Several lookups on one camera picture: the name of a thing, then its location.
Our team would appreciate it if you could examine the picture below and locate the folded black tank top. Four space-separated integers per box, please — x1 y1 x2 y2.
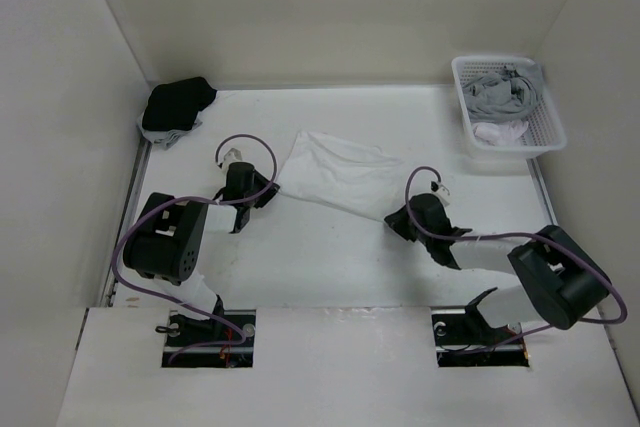
141 77 217 132

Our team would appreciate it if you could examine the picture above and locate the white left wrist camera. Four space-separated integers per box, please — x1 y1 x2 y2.
219 148 243 171

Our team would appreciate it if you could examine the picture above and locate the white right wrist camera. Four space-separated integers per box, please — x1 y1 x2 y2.
431 181 451 206

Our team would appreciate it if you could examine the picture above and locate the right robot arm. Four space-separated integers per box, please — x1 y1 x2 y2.
384 193 610 343

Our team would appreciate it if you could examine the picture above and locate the white plastic laundry basket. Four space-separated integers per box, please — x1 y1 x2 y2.
451 55 567 161

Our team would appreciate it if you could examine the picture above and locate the folded grey tank top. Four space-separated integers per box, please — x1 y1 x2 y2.
136 115 202 150

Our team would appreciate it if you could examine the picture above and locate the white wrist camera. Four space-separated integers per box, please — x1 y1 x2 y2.
431 181 451 206
219 148 243 171

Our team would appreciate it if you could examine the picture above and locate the white tank top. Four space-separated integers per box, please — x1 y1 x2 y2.
278 131 409 221

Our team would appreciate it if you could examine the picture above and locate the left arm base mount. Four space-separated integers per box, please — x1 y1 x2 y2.
155 310 257 369

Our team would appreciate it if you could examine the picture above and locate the pale pink tank top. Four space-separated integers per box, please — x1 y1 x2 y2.
472 120 529 147

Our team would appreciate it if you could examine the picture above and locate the grey tank top in basket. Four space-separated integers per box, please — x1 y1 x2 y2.
462 64 544 123

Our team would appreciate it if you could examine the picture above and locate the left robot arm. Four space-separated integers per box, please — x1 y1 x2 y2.
123 161 280 346

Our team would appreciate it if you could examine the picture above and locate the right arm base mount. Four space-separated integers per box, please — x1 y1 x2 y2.
431 288 529 368

